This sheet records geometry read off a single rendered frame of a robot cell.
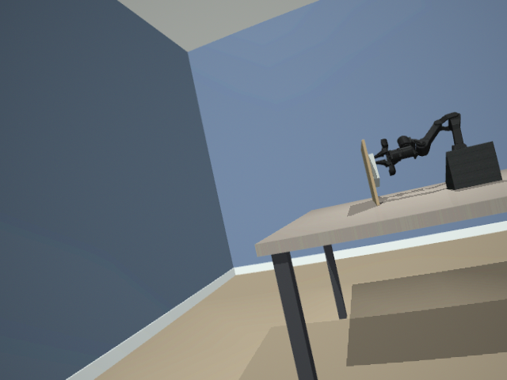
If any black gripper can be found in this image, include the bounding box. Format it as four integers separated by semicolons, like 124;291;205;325
374;139;403;176

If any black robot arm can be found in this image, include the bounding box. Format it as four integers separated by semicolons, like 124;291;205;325
398;112;467;159

